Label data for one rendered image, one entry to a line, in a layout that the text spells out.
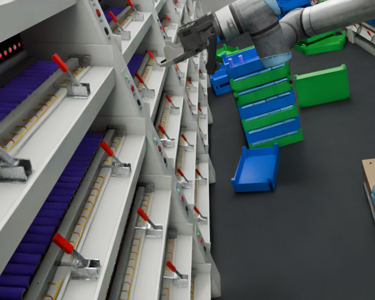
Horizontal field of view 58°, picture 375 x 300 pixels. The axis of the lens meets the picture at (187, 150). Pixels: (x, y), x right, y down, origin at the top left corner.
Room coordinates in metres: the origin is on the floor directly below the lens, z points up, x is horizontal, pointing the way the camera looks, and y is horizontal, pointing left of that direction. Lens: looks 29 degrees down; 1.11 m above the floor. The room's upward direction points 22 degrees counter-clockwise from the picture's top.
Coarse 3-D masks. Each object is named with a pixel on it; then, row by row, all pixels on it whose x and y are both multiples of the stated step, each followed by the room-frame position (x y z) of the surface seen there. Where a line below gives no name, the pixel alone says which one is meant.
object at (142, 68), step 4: (148, 56) 1.45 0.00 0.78; (144, 60) 1.40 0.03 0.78; (148, 60) 1.43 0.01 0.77; (152, 60) 1.44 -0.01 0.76; (140, 64) 1.34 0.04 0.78; (144, 64) 1.34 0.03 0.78; (140, 68) 1.30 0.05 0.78; (144, 68) 1.32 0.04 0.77; (140, 72) 1.26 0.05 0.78; (140, 76) 1.24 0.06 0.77; (144, 76) 1.25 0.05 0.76; (136, 80) 1.17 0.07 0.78; (144, 80) 1.21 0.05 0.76; (136, 84) 1.15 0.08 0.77
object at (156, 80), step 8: (144, 48) 1.53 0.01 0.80; (152, 48) 1.53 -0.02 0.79; (160, 48) 1.52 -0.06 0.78; (160, 56) 1.52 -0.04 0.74; (144, 72) 1.33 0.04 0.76; (152, 72) 1.32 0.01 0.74; (160, 72) 1.32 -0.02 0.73; (152, 80) 1.23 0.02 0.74; (160, 80) 1.23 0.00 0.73; (152, 88) 1.16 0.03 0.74; (160, 88) 1.19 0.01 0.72; (160, 96) 1.19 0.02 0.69; (144, 104) 0.93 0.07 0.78; (152, 104) 1.03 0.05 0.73; (152, 112) 0.98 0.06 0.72; (152, 120) 0.97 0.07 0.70
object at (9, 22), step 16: (0, 0) 0.57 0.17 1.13; (16, 0) 0.58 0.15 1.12; (32, 0) 0.63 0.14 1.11; (48, 0) 0.69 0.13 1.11; (64, 0) 0.77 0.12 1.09; (0, 16) 0.53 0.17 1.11; (16, 16) 0.57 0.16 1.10; (32, 16) 0.62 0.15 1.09; (48, 16) 0.68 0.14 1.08; (0, 32) 0.52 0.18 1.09; (16, 32) 0.56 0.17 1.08
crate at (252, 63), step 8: (224, 56) 1.80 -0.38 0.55; (232, 56) 1.81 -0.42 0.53; (248, 56) 1.80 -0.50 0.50; (256, 56) 1.79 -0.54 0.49; (224, 64) 1.71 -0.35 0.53; (240, 64) 1.62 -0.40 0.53; (248, 64) 1.61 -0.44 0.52; (256, 64) 1.60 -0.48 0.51; (232, 72) 1.62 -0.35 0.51; (240, 72) 1.62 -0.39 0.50; (248, 72) 1.61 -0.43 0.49
